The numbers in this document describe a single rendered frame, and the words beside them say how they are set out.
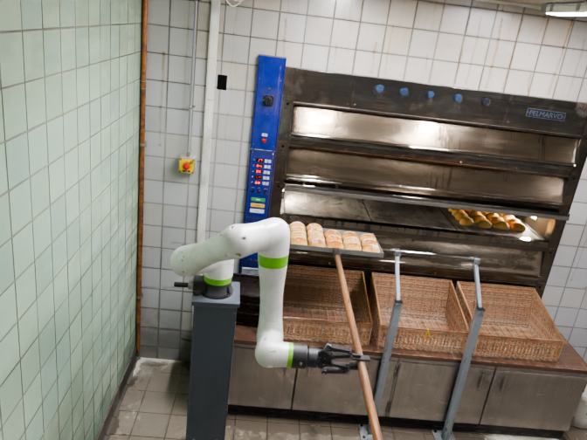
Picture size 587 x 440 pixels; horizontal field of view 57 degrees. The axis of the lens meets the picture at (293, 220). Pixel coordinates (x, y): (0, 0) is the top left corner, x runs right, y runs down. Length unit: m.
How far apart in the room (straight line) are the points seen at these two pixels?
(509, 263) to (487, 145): 0.85
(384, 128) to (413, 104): 0.22
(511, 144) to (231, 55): 1.79
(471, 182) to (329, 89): 1.08
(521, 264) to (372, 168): 1.24
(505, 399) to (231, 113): 2.44
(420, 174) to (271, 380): 1.58
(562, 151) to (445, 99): 0.83
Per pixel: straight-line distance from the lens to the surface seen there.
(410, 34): 3.37
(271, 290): 2.08
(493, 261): 3.90
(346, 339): 3.36
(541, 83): 3.65
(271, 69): 3.26
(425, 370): 3.52
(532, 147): 3.72
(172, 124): 3.40
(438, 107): 3.47
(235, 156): 3.39
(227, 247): 1.91
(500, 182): 3.71
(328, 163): 3.41
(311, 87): 3.32
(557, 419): 4.05
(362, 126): 3.38
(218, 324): 2.45
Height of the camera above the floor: 2.39
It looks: 21 degrees down
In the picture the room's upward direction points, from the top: 7 degrees clockwise
